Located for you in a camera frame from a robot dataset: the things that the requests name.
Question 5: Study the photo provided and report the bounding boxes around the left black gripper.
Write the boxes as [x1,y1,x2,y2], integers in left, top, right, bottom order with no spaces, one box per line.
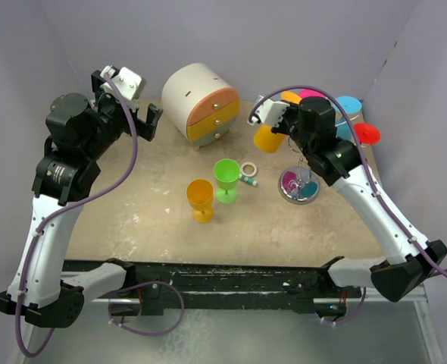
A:
[84,74,161,160]

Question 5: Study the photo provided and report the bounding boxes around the orange wine glass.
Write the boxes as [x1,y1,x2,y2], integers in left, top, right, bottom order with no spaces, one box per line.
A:
[253,91,301,153]
[186,179,214,224]

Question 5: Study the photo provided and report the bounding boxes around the pink plastic wine glass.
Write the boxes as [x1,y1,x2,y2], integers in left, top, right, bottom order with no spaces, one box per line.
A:
[299,89,325,99]

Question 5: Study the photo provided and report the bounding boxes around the red plastic wine glass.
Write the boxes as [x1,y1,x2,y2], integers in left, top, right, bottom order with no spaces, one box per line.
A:
[354,123,381,146]

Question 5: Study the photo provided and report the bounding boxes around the green plastic wine glass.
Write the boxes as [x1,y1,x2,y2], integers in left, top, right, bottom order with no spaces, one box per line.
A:
[213,158,240,204]

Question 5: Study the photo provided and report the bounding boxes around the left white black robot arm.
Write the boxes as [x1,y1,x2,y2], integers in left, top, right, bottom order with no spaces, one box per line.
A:
[0,66,162,328]

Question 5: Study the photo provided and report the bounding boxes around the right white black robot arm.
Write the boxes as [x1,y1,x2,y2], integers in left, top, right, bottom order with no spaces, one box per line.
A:
[260,97,447,302]

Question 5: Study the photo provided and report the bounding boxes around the chrome wine glass rack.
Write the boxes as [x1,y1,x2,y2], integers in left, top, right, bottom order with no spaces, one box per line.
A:
[278,138,320,205]

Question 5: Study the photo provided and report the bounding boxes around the white tape roll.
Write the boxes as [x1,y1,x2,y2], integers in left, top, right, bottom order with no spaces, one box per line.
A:
[240,162,258,177]

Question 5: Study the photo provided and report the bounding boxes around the small green white tube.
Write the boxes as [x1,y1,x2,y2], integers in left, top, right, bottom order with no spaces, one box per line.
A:
[239,174,258,187]

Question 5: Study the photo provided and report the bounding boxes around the round white drawer cabinet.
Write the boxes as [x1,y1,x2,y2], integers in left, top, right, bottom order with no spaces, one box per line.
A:
[161,63,240,149]

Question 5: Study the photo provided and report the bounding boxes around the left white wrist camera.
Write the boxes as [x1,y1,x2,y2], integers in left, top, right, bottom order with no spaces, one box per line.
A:
[100,65,146,110]

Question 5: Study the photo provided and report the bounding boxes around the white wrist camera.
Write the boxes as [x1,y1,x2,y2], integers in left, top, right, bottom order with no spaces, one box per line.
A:
[100,65,146,110]
[247,95,291,127]

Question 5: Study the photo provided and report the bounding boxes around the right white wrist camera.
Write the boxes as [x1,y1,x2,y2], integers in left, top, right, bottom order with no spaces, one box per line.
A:
[247,95,291,127]

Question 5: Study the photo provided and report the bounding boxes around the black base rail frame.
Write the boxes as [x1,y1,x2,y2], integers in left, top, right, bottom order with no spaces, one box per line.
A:
[60,259,363,318]

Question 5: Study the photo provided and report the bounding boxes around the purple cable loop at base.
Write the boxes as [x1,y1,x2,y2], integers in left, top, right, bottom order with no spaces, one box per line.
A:
[108,279,187,337]

